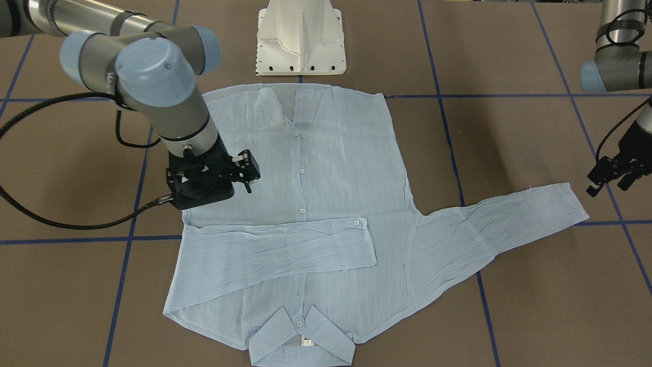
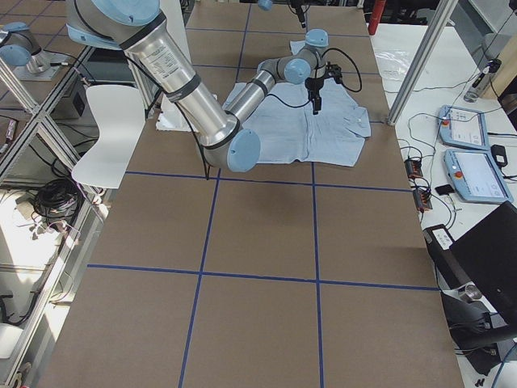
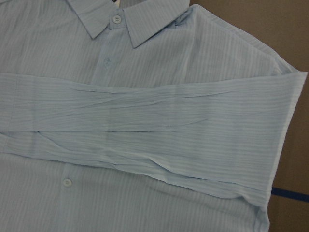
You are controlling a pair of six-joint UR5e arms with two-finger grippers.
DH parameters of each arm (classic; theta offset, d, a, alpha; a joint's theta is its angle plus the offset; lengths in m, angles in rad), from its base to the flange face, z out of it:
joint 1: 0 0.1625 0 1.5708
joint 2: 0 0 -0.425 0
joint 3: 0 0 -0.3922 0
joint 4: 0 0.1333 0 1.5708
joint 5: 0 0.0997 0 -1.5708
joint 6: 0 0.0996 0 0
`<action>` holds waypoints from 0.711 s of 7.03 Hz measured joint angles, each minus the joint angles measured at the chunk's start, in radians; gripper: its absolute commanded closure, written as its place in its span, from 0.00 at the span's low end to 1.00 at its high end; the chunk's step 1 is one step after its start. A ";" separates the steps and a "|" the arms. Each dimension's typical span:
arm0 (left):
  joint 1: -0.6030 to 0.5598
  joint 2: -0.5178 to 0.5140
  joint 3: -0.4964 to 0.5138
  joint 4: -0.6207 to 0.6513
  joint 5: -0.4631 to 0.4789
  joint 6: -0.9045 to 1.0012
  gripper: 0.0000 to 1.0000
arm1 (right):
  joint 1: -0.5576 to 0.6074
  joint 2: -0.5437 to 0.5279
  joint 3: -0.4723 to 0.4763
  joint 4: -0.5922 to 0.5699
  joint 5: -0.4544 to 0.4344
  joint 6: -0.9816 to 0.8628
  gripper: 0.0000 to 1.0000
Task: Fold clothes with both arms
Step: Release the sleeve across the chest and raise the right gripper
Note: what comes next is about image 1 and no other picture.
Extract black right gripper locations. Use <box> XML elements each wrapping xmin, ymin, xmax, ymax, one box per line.
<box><xmin>166</xmin><ymin>137</ymin><xmax>261</xmax><ymax>211</ymax></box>

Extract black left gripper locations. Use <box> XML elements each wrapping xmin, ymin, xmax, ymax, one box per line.
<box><xmin>585</xmin><ymin>121</ymin><xmax>651</xmax><ymax>197</ymax></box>

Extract light blue striped button shirt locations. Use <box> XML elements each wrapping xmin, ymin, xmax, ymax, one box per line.
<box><xmin>163</xmin><ymin>84</ymin><xmax>588</xmax><ymax>366</ymax></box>

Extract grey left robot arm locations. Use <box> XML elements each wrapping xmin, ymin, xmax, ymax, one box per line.
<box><xmin>580</xmin><ymin>1</ymin><xmax>651</xmax><ymax>197</ymax></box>

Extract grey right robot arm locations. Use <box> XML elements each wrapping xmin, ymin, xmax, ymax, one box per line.
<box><xmin>2</xmin><ymin>1</ymin><xmax>260</xmax><ymax>209</ymax></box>

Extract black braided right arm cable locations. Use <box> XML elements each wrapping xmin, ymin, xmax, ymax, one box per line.
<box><xmin>0</xmin><ymin>92</ymin><xmax>176</xmax><ymax>231</ymax></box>

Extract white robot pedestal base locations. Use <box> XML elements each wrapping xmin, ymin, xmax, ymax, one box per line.
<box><xmin>255</xmin><ymin>1</ymin><xmax>347</xmax><ymax>76</ymax></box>

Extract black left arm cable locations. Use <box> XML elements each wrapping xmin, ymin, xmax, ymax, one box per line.
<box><xmin>595</xmin><ymin>10</ymin><xmax>652</xmax><ymax>165</ymax></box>

